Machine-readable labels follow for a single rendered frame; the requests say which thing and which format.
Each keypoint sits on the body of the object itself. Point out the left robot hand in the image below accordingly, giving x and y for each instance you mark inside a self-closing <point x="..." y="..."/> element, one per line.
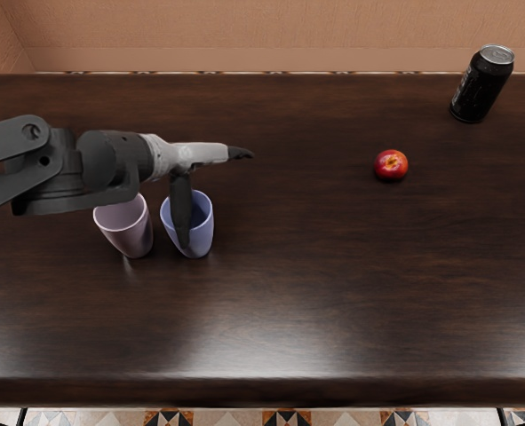
<point x="191" y="153"/>

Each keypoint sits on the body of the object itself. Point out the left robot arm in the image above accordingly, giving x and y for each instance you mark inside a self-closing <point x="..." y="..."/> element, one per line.
<point x="89" y="164"/>

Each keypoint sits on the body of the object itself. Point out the pale blue cup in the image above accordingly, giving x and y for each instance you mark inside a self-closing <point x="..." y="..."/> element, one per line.
<point x="200" y="222"/>

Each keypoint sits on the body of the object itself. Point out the pale pink cup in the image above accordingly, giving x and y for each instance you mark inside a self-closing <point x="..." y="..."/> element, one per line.
<point x="129" y="233"/>

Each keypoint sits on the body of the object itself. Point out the red apple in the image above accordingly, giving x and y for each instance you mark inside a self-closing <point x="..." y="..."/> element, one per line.
<point x="391" y="164"/>

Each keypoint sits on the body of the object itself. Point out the black drink can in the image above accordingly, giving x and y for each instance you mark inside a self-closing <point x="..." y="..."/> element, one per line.
<point x="479" y="84"/>

